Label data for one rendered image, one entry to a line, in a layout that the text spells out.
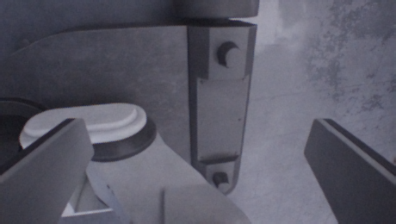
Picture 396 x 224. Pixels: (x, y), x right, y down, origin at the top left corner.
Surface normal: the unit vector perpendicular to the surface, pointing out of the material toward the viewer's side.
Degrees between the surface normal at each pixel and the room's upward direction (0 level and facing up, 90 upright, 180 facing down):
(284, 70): 0
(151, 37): 0
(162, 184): 90
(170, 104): 0
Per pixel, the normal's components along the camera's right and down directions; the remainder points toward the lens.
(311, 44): 0.18, 0.48
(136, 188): 0.00, -0.87
